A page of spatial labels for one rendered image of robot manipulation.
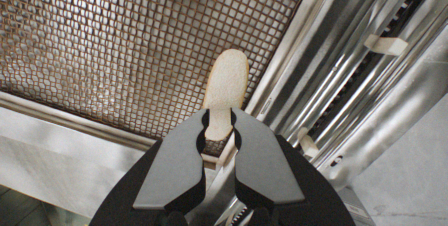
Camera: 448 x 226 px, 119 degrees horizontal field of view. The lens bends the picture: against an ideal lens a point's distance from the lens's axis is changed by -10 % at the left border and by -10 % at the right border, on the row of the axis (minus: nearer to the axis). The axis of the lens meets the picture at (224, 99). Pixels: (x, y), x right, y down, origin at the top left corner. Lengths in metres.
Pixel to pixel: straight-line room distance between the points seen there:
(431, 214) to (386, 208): 0.10
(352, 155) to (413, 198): 0.23
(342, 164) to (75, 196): 0.70
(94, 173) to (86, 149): 0.27
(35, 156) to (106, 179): 0.24
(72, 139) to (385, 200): 0.53
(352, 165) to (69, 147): 0.38
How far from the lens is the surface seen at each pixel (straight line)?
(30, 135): 0.30
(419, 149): 0.39
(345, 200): 0.35
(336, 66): 0.20
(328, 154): 0.25
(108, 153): 0.24
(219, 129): 0.16
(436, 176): 0.45
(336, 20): 0.23
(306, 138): 0.24
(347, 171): 0.28
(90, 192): 0.62
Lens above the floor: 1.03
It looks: 66 degrees down
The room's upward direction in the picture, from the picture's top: 160 degrees counter-clockwise
